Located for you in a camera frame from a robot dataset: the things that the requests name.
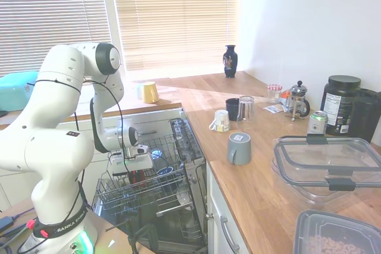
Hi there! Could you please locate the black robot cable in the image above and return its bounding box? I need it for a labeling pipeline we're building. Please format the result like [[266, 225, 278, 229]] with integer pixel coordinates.
[[17, 77, 132, 252]]

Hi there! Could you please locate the blue and black device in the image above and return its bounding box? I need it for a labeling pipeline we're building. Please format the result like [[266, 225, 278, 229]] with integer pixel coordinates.
[[0, 216, 16, 233]]

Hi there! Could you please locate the black shaker bottle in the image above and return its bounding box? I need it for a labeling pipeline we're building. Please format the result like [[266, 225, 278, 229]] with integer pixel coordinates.
[[347, 88, 381, 144]]

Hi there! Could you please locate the black protein powder tub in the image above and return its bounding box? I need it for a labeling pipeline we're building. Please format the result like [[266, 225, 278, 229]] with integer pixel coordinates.
[[320, 75, 362, 136]]

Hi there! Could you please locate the white bowl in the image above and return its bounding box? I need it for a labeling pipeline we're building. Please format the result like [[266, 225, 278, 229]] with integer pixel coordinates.
[[176, 187, 192, 207]]

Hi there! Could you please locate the stainless steel dishwasher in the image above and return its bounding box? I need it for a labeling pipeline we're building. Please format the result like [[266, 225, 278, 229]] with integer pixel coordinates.
[[90, 115, 210, 253]]

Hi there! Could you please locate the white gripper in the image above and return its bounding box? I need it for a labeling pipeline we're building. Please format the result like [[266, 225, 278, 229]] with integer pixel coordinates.
[[110, 152, 154, 184]]

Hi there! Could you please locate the grey window blind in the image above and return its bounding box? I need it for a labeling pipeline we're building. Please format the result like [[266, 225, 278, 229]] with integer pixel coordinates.
[[0, 0, 114, 78]]

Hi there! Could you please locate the teal plastic container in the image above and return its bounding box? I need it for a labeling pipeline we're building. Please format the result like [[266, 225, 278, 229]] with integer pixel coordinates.
[[0, 70, 40, 112]]

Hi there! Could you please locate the grey mug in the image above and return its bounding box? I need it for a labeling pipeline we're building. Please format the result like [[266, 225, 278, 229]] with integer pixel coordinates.
[[227, 132, 252, 166]]

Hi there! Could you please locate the yellow mug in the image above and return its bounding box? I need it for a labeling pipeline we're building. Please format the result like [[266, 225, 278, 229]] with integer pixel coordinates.
[[141, 81, 160, 104]]

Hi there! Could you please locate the white patterned mug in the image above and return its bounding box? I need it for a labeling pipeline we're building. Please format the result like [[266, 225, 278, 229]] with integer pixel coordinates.
[[208, 109, 231, 133]]

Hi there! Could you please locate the beige window blind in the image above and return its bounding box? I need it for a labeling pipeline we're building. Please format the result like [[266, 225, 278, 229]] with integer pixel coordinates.
[[110, 0, 241, 82]]

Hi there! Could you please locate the clear ribbed drinking glass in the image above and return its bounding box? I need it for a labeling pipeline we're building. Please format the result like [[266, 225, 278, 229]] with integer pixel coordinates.
[[237, 95, 257, 123]]

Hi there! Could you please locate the jar with red checkered lid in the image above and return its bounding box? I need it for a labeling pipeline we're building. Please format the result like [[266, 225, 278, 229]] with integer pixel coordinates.
[[266, 84, 283, 105]]

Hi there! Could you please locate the clear lidded food container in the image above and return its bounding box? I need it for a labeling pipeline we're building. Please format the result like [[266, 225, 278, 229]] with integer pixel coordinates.
[[271, 134, 381, 206]]

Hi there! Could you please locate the small paper packet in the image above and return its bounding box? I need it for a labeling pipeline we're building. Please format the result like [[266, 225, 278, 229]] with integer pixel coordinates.
[[263, 104, 284, 114]]

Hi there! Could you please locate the red mug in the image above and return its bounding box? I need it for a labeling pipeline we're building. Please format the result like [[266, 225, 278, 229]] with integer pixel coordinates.
[[132, 170, 146, 185]]

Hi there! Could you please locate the silver cabinet door handle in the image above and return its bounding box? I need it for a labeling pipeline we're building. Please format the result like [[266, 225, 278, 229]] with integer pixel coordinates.
[[219, 215, 241, 253]]

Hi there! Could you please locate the white and green can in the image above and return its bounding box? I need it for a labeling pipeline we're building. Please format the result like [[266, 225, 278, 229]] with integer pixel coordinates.
[[307, 110, 329, 136]]

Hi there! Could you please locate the tall clear glass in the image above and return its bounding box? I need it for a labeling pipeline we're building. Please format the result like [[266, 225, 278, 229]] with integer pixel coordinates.
[[151, 148, 166, 172]]

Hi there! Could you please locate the metal wire dish rack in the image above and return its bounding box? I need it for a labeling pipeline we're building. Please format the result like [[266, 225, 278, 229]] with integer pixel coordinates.
[[93, 133, 195, 218]]

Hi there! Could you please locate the dark blue painted vase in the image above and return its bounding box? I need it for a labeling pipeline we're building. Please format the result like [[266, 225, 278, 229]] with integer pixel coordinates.
[[223, 45, 239, 79]]

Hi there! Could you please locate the orange packet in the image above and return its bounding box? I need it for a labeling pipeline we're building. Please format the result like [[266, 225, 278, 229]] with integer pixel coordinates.
[[279, 89, 291, 108]]

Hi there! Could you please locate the glass French press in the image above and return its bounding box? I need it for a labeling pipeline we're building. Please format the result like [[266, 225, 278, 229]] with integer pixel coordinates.
[[285, 80, 311, 122]]

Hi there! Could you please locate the black-rimmed container with food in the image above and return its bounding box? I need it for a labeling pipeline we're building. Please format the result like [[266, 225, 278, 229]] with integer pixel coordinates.
[[292, 209, 381, 254]]

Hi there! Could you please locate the black clamp stand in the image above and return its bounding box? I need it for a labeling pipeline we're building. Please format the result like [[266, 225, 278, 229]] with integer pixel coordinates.
[[105, 217, 160, 254]]

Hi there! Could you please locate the navy blue mug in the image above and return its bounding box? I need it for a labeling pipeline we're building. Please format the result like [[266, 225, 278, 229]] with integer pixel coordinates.
[[225, 98, 241, 122]]

